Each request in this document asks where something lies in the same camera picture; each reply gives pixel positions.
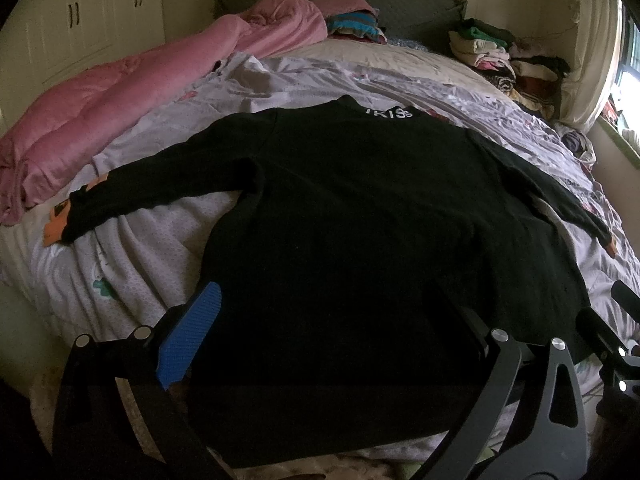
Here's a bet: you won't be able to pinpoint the black sweater orange cuffs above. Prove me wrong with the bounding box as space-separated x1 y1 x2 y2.
62 96 613 467

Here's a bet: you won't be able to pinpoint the bag of clothes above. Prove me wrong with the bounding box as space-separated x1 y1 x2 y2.
553 122 597 169

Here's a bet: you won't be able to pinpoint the folded clothes pile right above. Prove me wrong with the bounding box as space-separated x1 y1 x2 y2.
448 18 570 120

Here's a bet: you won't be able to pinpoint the folded pink blue clothes stack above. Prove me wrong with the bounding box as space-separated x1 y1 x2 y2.
312 0 387 44

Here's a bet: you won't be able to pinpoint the window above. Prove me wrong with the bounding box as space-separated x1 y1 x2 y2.
601 1 640 158

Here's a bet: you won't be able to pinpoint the cream curtain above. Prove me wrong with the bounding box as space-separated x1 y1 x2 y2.
560 0 623 132

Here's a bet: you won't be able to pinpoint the pink quilt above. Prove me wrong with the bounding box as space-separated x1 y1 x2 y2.
1 0 328 226

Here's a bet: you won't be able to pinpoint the cream wardrobe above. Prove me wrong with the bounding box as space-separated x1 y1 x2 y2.
1 0 165 132

